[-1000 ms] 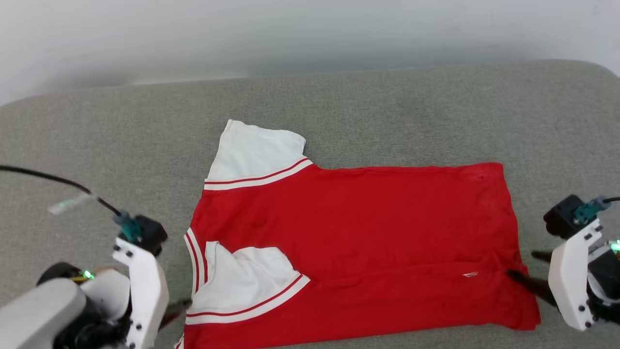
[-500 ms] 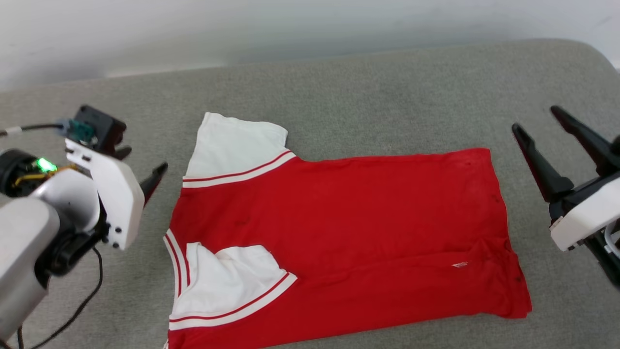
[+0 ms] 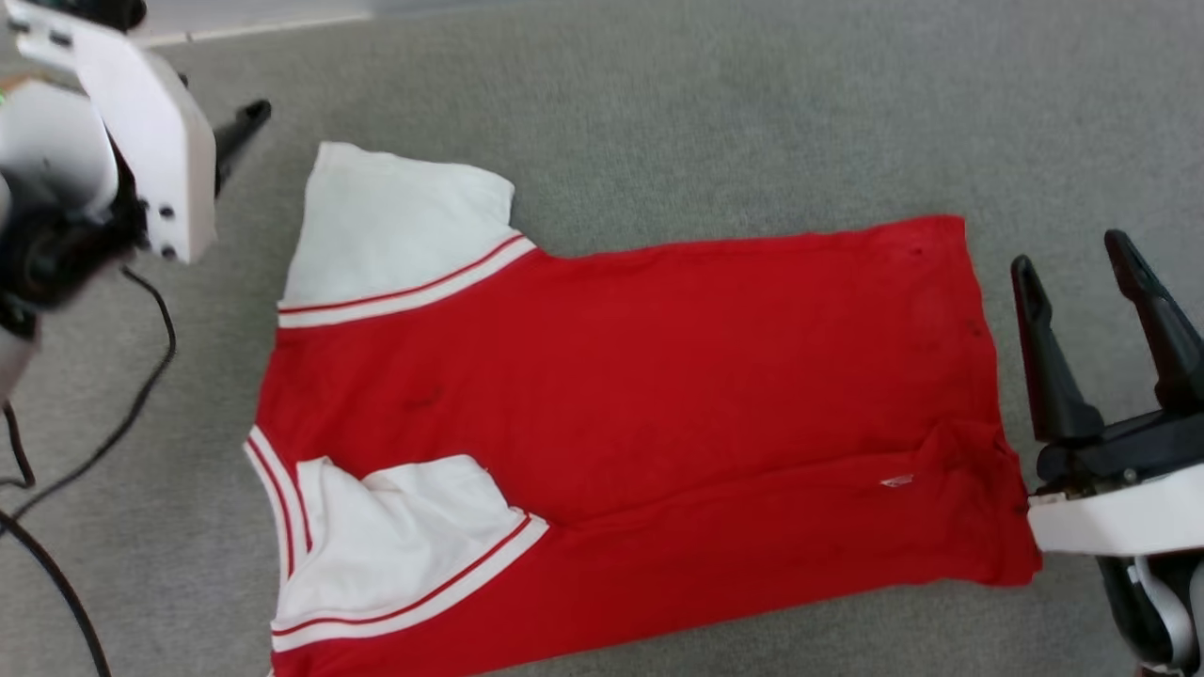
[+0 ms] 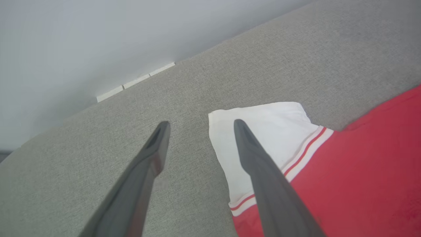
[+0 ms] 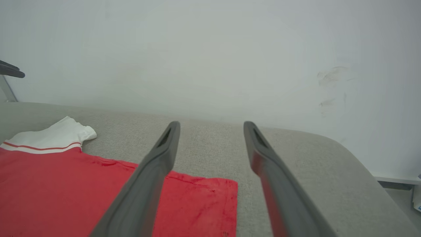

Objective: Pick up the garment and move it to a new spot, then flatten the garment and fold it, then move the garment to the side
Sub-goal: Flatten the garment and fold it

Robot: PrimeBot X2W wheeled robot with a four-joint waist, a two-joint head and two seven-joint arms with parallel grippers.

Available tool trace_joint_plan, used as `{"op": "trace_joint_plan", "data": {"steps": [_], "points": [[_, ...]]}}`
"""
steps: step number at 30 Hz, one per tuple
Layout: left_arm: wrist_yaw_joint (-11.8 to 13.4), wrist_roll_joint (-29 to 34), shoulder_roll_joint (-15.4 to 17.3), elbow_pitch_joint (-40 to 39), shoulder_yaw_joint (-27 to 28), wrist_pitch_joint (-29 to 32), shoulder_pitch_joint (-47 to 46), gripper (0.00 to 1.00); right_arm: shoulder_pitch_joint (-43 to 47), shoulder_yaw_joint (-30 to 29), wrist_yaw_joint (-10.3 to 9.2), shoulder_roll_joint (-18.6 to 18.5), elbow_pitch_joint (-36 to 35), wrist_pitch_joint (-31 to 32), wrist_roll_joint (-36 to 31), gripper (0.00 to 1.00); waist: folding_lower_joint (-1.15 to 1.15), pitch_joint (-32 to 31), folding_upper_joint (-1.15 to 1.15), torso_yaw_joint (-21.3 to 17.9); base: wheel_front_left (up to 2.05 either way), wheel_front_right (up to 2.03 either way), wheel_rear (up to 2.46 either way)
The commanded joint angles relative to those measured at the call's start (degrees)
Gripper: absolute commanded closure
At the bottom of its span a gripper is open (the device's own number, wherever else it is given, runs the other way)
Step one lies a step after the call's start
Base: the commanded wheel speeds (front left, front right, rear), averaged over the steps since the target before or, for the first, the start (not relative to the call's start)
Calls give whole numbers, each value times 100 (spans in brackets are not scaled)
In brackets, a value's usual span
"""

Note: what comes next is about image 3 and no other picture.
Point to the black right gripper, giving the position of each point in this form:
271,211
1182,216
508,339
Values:
1148,447

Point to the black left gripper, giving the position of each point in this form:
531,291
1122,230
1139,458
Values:
56,259

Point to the red and white jersey shirt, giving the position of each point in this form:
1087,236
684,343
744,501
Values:
658,395

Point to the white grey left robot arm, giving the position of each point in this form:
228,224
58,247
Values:
52,141

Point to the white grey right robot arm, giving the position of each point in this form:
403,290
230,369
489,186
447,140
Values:
1157,611

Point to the grey fabric sofa cushion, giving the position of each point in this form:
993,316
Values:
705,113

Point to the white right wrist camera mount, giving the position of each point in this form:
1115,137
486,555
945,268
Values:
1110,522

